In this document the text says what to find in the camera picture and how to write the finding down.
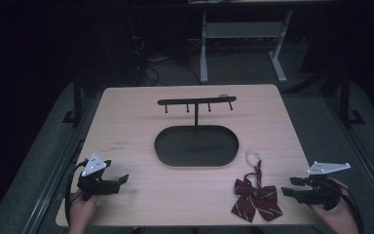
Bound black hook rack with tray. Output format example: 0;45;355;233
154;95;241;168

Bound person's left hand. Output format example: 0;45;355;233
68;190;100;227

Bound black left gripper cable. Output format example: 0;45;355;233
63;158;90;226

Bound maroon striped bow tie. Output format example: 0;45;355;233
230;149;284;224

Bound person's right hand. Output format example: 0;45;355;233
309;177;358;228

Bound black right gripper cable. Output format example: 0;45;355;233
320;179;365;234

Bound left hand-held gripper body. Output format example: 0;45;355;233
76;152;117;202

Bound black metal stand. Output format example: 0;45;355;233
61;72;85;127
338;69;366;128

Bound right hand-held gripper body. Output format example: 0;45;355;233
300;161;352;212

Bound aluminium frame rail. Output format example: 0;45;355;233
21;138;86;234
323;96;374;215

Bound white metal desk frame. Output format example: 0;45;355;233
199;9;294;85

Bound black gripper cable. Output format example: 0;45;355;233
320;179;365;234
63;158;90;226

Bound tangle of floor cables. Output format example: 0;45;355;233
130;33;203;88

